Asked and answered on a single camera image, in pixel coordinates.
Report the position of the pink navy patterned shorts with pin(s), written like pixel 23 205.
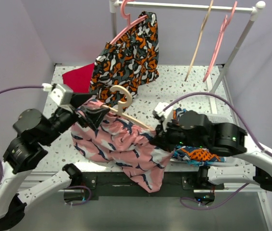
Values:
pixel 126 144

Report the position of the blue orange patterned shorts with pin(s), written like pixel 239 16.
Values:
pixel 196 156

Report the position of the white clothes rack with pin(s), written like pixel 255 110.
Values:
pixel 254 13

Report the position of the red folded cloth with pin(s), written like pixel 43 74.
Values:
pixel 79 79

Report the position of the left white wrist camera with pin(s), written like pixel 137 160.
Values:
pixel 61 94

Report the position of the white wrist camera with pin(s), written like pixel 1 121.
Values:
pixel 164 113
pixel 61 94

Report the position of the pink hanger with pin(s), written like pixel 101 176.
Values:
pixel 127 16
pixel 224 25

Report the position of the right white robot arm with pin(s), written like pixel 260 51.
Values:
pixel 222 139

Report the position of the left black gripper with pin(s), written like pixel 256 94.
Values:
pixel 93 115

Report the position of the orange black camo shorts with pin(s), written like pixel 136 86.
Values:
pixel 130 62

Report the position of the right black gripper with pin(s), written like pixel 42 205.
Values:
pixel 161 138

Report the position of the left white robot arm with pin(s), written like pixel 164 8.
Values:
pixel 18 162

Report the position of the right pink hanger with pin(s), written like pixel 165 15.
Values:
pixel 224 25

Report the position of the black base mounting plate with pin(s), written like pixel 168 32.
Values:
pixel 175 184

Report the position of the beige wooden hanger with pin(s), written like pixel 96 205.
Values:
pixel 121 105
pixel 199 38

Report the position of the left pink hanger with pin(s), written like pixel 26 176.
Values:
pixel 127 16

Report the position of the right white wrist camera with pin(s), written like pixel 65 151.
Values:
pixel 164 113

